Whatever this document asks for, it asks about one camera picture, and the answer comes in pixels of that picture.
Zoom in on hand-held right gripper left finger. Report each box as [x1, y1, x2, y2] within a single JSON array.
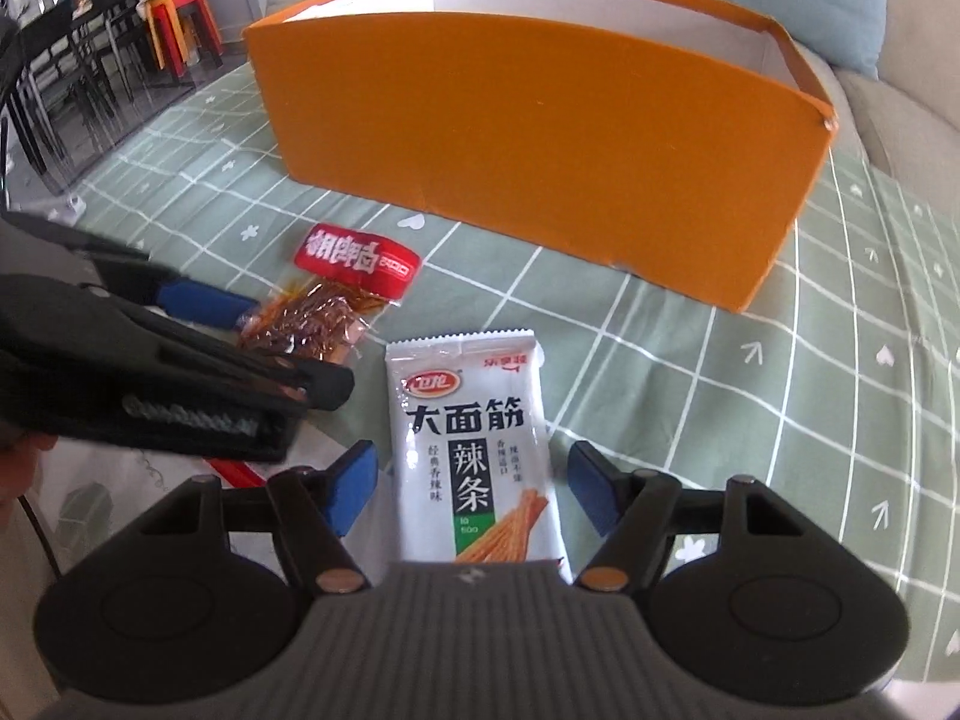
[[139, 441, 380, 592]]

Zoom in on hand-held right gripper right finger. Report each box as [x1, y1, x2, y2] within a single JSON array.
[[566, 441, 797, 592]]

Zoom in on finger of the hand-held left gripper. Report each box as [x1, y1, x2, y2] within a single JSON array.
[[0, 276, 355, 411], [0, 211, 261, 329]]

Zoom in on red clear dried snack packet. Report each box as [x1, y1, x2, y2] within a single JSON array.
[[236, 221, 422, 362]]

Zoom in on white spicy strip packet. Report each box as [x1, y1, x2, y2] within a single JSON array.
[[384, 328, 575, 586]]

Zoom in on orange cardboard box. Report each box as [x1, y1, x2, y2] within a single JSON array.
[[244, 0, 836, 314]]

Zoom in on person's left hand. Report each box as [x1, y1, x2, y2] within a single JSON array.
[[0, 431, 57, 507]]

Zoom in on green checked tablecloth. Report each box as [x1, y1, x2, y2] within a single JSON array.
[[71, 60, 960, 586]]

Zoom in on stack of orange stools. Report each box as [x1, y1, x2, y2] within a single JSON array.
[[146, 0, 226, 85]]

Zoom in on beige sofa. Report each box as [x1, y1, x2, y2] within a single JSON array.
[[266, 0, 960, 192]]

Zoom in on black cable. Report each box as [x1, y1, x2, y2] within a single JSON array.
[[15, 493, 65, 580]]

